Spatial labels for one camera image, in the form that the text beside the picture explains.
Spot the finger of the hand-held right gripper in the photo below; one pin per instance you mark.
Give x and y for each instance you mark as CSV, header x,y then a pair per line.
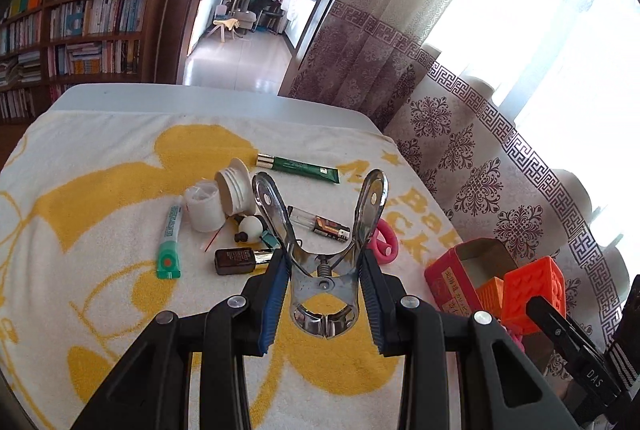
x,y
545,312

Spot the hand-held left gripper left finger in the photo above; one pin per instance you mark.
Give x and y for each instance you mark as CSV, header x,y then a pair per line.
x,y
272,295

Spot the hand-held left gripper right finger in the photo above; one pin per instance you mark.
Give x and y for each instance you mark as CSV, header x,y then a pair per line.
x,y
372,300

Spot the orange-red embossed toy block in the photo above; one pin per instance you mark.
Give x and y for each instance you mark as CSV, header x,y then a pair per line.
x,y
525,285

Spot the brown bottle with gold cap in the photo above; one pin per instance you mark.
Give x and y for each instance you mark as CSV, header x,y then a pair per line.
x,y
235,260

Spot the small pink knot toy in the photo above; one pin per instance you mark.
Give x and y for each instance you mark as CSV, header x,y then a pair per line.
x,y
387,250

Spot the light orange embossed toy block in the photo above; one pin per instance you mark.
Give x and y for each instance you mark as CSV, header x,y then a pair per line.
x,y
490,297

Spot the large metal spring clip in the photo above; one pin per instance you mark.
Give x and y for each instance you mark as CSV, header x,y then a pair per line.
x,y
320,260

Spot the red tin container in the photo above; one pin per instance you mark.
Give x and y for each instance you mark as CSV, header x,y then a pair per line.
x,y
445,280

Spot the clear lighter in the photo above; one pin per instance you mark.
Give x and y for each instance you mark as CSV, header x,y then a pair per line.
x,y
327,227

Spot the white plastic jar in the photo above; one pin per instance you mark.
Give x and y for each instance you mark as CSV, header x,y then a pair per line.
x,y
202,210

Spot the white and green pen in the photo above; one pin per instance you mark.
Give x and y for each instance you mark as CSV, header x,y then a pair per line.
x,y
169,245

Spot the small green binder clip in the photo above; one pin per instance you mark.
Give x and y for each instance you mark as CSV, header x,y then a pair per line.
x,y
267,240

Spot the small panda figurine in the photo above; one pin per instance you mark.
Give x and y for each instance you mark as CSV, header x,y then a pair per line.
x,y
251,226

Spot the thin red stick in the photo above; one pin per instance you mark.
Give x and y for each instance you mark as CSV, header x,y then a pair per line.
x,y
214,238

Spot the white jar lid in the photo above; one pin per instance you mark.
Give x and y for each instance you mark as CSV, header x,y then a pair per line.
x,y
235,187

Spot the green tube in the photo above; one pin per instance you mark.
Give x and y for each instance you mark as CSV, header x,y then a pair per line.
x,y
300,167

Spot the purple patterned curtain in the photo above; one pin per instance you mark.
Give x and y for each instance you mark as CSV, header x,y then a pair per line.
x,y
475,160

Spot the yellow and white printed towel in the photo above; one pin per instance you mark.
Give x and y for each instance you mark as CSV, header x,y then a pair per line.
x,y
100,210

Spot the small wooden stool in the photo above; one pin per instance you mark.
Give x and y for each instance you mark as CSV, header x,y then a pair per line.
x,y
225,26

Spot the grey upholstered chair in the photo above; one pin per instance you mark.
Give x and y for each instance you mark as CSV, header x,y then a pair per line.
x,y
242,17

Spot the wooden bookshelf with books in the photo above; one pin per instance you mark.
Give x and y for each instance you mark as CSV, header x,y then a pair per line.
x,y
100,10

